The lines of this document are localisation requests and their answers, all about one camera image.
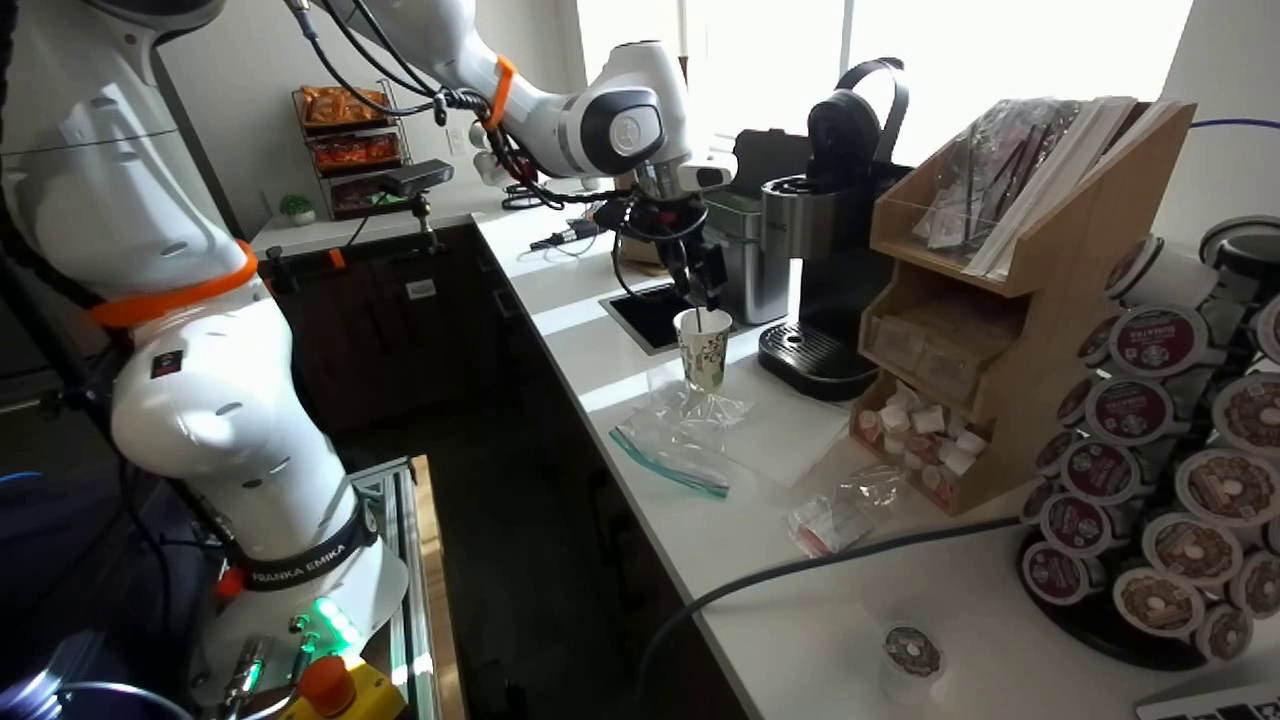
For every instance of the bright window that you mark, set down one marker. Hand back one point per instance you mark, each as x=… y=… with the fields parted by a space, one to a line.
x=962 y=43

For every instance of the small green object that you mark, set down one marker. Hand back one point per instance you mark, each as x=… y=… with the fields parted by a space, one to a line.
x=296 y=211

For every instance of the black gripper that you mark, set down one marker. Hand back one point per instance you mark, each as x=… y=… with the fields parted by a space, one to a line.
x=686 y=232

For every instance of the black coffee pod carousel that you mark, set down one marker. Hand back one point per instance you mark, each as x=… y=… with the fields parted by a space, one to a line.
x=1173 y=655

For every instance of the steel framed counter waste chute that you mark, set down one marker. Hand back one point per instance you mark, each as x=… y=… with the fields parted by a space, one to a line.
x=645 y=322

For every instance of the dark side cabinet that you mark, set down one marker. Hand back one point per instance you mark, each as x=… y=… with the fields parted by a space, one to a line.
x=400 y=333

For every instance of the clear plastic wrapped packets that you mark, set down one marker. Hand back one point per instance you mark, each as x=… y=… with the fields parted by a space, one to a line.
x=994 y=172

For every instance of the black silver pod coffee machine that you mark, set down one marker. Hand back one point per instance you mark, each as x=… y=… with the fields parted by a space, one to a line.
x=835 y=265

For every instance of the snack shelf with orange packets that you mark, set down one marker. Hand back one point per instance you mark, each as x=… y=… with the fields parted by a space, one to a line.
x=349 y=149

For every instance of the clear zip bag green seal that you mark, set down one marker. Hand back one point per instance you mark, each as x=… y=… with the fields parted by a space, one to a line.
x=667 y=441

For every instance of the metal robot stand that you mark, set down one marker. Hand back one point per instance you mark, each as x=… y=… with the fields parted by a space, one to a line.
x=407 y=587

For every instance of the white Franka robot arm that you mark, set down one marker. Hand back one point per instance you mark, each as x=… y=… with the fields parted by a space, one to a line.
x=200 y=387

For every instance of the brown sugar packet stack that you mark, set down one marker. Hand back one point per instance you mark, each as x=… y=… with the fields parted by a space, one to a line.
x=945 y=354

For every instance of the dark counter base cabinet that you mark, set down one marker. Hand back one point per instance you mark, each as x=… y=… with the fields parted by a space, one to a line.
x=574 y=560

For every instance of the white paper sleeves bundle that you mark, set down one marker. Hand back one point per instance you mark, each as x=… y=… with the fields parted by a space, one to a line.
x=1082 y=163

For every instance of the printed white paper cup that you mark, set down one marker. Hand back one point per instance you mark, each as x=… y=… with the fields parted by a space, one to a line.
x=704 y=350

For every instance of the emergency stop button yellow box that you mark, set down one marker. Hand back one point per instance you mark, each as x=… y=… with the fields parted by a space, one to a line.
x=326 y=687

